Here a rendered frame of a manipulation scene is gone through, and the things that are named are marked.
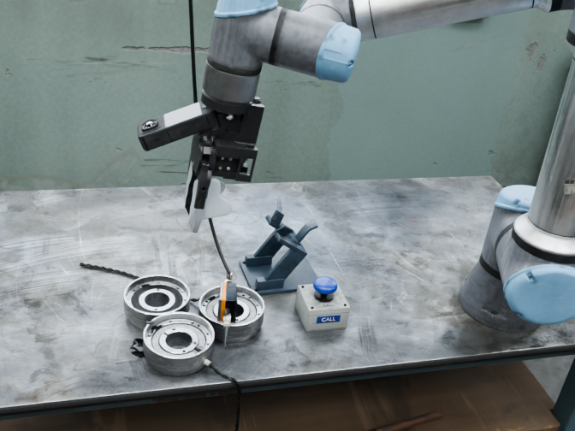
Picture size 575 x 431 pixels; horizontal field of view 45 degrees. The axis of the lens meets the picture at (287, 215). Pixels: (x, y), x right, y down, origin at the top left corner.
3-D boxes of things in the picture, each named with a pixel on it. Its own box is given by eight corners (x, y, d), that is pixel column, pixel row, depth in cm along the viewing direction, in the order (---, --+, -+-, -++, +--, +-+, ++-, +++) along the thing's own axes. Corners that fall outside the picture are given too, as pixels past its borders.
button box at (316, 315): (305, 333, 112) (309, 309, 110) (294, 306, 118) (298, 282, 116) (352, 328, 115) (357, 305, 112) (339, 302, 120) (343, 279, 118)
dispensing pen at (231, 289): (234, 359, 101) (236, 290, 115) (236, 337, 99) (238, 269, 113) (219, 358, 101) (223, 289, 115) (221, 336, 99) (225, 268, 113)
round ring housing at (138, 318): (113, 305, 113) (112, 285, 111) (170, 287, 119) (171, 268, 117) (141, 343, 106) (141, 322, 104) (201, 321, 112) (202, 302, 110)
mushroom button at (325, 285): (314, 314, 113) (317, 289, 110) (307, 298, 116) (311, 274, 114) (337, 312, 114) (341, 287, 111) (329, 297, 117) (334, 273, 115)
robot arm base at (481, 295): (515, 277, 133) (530, 233, 128) (560, 328, 120) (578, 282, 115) (444, 282, 129) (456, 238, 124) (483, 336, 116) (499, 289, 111)
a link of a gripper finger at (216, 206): (228, 242, 103) (239, 183, 100) (189, 239, 101) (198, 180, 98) (224, 233, 106) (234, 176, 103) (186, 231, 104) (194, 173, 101)
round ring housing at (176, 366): (127, 357, 104) (127, 335, 101) (176, 322, 111) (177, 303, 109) (180, 390, 99) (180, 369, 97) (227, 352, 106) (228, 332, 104)
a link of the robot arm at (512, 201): (543, 246, 124) (566, 180, 118) (560, 290, 113) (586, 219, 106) (476, 236, 125) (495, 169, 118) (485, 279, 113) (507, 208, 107)
